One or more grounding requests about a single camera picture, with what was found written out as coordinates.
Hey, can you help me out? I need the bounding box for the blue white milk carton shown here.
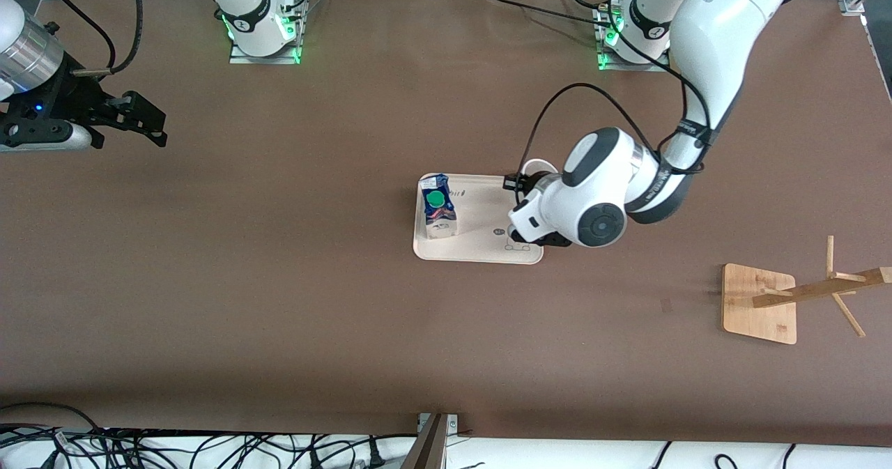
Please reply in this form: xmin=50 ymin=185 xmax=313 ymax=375
xmin=417 ymin=174 xmax=459 ymax=240

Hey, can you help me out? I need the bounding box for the white rabbit print tray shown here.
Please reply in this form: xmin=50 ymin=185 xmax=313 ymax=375
xmin=413 ymin=173 xmax=544 ymax=266

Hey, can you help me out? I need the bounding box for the wooden mug stand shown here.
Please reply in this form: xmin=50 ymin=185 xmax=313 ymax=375
xmin=722 ymin=236 xmax=892 ymax=346

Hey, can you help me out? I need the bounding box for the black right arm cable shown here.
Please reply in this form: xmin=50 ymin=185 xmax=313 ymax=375
xmin=31 ymin=0 xmax=144 ymax=78

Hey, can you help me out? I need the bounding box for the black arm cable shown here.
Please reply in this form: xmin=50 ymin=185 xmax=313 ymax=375
xmin=517 ymin=0 xmax=713 ymax=177
xmin=31 ymin=0 xmax=144 ymax=78

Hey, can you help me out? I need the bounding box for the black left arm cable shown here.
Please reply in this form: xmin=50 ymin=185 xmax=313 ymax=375
xmin=517 ymin=0 xmax=713 ymax=177

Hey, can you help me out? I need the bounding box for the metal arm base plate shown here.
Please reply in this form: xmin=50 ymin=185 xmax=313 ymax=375
xmin=597 ymin=51 xmax=672 ymax=73
xmin=229 ymin=33 xmax=303 ymax=65

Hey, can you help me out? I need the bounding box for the black cable on table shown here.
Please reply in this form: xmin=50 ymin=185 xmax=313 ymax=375
xmin=484 ymin=0 xmax=617 ymax=31
xmin=554 ymin=0 xmax=621 ymax=13

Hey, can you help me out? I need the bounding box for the aluminium profile post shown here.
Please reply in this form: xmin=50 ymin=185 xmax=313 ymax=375
xmin=401 ymin=412 xmax=461 ymax=469

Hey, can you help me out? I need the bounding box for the black cable tangle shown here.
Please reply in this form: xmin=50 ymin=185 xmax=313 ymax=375
xmin=0 ymin=401 xmax=419 ymax=469

